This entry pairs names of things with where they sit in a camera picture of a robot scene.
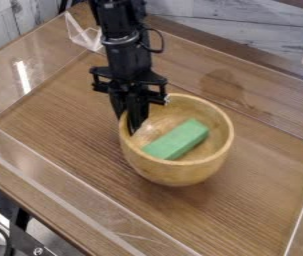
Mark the clear acrylic tray wall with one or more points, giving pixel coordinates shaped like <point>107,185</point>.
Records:
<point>63,170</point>

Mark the black table leg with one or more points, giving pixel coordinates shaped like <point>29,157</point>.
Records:
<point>19,221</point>

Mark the brown wooden bowl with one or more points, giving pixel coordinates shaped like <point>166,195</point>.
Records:
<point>203,160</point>

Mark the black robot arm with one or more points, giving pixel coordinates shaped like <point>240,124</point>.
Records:
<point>119,18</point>

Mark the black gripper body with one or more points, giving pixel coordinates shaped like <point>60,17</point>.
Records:
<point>128,73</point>

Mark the green rectangular block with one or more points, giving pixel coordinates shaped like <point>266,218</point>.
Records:
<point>178,141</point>

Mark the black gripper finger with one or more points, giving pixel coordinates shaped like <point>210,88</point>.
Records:
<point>136,111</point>
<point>117,102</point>

